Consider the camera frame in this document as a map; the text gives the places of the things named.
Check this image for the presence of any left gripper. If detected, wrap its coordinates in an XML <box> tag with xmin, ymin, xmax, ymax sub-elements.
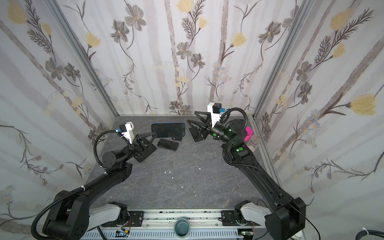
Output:
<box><xmin>118</xmin><ymin>134</ymin><xmax>155</xmax><ymax>166</ymax></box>

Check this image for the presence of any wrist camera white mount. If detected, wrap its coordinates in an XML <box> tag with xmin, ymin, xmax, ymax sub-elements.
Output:
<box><xmin>116</xmin><ymin>122</ymin><xmax>135</xmax><ymax>144</ymax></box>
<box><xmin>207</xmin><ymin>103</ymin><xmax>226</xmax><ymax>127</ymax></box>

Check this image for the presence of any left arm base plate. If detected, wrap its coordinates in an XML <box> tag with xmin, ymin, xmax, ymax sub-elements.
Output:
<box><xmin>123</xmin><ymin>211</ymin><xmax>144</xmax><ymax>228</ymax></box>

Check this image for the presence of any clear jar with cork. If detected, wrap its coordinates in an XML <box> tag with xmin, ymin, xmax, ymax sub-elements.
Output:
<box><xmin>247</xmin><ymin>135</ymin><xmax>262</xmax><ymax>153</ymax></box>

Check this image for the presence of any pink plastic goblet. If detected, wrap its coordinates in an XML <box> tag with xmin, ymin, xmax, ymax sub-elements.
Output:
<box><xmin>244</xmin><ymin>127</ymin><xmax>254</xmax><ymax>142</ymax></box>

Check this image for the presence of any blue-edged phone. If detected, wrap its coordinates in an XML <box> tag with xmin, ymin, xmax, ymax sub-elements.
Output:
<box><xmin>151</xmin><ymin>122</ymin><xmax>186</xmax><ymax>138</ymax></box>

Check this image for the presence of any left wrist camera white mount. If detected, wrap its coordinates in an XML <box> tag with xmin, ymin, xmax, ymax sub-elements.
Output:
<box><xmin>116</xmin><ymin>122</ymin><xmax>135</xmax><ymax>144</ymax></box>

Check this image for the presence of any teal round cup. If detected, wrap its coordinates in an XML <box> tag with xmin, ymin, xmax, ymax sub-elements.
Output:
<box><xmin>174</xmin><ymin>218</ymin><xmax>191</xmax><ymax>238</ymax></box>

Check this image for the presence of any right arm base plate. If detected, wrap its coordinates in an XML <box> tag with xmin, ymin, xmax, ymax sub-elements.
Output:
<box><xmin>219</xmin><ymin>210</ymin><xmax>253</xmax><ymax>227</ymax></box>

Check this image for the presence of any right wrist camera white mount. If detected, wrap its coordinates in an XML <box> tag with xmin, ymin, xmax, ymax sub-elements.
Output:
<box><xmin>207</xmin><ymin>103</ymin><xmax>226</xmax><ymax>127</ymax></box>

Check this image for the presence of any light blue case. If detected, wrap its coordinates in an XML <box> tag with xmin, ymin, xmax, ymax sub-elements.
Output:
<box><xmin>189</xmin><ymin>128</ymin><xmax>204</xmax><ymax>143</ymax></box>

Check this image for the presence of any purple-edged phone centre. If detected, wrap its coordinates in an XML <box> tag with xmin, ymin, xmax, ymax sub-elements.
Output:
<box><xmin>157</xmin><ymin>139</ymin><xmax>179</xmax><ymax>151</ymax></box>

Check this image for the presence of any black phone case left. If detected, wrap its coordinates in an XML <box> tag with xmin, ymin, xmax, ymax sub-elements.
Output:
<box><xmin>135</xmin><ymin>144</ymin><xmax>157</xmax><ymax>163</ymax></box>

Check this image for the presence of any white slotted cable duct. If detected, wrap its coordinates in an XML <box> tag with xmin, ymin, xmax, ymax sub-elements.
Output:
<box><xmin>80</xmin><ymin>229</ymin><xmax>244</xmax><ymax>240</ymax></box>

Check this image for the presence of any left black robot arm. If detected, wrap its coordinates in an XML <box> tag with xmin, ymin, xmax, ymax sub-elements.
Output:
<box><xmin>31</xmin><ymin>127</ymin><xmax>157</xmax><ymax>240</ymax></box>

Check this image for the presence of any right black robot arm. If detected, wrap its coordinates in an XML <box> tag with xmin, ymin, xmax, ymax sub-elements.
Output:
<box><xmin>187</xmin><ymin>108</ymin><xmax>310</xmax><ymax>240</ymax></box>

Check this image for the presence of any aluminium front rail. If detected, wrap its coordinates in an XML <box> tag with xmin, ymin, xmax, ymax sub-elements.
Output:
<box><xmin>89</xmin><ymin>208</ymin><xmax>271</xmax><ymax>230</ymax></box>

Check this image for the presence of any black cable bottom right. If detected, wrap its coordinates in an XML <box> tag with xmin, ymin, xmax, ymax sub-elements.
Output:
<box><xmin>355</xmin><ymin>229</ymin><xmax>384</xmax><ymax>240</ymax></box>

